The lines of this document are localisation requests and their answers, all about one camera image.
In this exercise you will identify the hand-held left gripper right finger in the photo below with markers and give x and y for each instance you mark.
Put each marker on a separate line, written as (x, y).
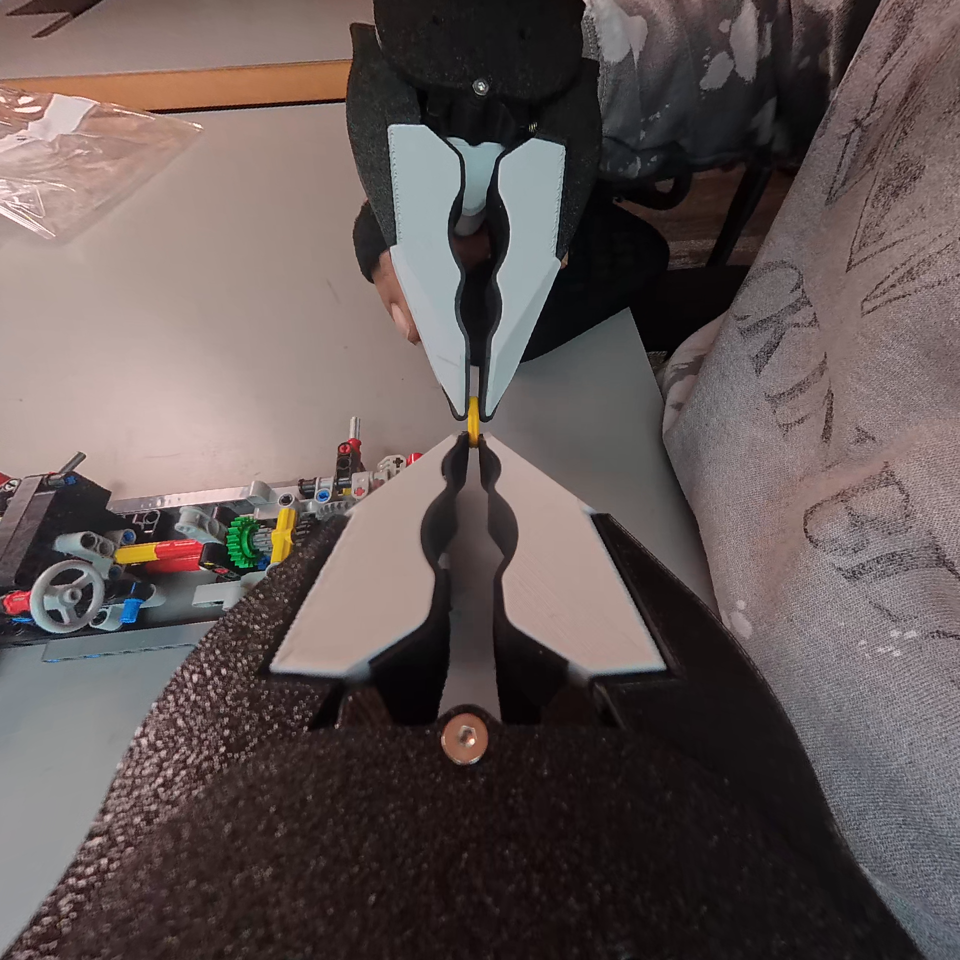
(577, 592)

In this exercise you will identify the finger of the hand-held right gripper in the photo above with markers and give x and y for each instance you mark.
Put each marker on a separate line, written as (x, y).
(532, 247)
(420, 225)

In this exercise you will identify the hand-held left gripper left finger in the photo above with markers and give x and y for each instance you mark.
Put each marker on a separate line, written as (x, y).
(360, 592)

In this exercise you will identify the yellow toy axle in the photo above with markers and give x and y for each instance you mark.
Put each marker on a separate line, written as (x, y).
(475, 424)

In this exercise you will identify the toy brick car chassis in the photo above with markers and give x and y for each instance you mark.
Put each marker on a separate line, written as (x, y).
(161, 553)

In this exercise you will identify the grey desk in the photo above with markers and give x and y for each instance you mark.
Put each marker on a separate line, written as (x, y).
(225, 300)

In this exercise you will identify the person's right hand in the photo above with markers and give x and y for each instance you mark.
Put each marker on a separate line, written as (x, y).
(394, 300)

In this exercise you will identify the wooden board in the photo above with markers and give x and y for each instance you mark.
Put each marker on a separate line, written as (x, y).
(187, 82)

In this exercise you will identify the clear plastic bag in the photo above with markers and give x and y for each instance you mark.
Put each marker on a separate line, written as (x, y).
(82, 165)

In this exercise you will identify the black chair frame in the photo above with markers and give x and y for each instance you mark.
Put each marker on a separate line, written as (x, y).
(742, 210)

